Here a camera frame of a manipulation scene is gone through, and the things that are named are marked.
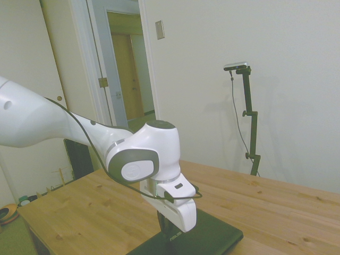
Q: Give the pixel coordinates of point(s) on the metal wall switch plate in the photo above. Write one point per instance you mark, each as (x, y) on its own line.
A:
(159, 30)

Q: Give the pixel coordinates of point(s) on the black monitor stand base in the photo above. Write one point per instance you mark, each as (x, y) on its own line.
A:
(212, 236)

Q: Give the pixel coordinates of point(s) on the white door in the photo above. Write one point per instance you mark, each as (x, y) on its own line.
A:
(71, 53)

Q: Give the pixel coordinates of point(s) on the orange and green bowl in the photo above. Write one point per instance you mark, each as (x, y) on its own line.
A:
(8, 213)

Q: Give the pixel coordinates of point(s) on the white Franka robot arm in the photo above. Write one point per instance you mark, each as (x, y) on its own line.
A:
(26, 122)

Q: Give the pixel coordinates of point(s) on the black articulated camera stand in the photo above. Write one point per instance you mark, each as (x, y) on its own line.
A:
(252, 127)

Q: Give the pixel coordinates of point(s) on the black flat panel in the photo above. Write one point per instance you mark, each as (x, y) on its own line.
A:
(79, 162)

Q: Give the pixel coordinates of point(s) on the silver stereo camera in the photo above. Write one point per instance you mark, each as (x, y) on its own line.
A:
(236, 66)

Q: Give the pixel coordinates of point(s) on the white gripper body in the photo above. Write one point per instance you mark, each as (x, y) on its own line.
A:
(184, 215)

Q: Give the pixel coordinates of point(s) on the small wooden rack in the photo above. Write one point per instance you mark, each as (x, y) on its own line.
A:
(61, 179)

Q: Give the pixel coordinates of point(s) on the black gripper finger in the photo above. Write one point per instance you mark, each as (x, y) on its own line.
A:
(165, 224)

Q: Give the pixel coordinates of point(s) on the brown wooden door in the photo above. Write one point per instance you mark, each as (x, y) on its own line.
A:
(127, 79)

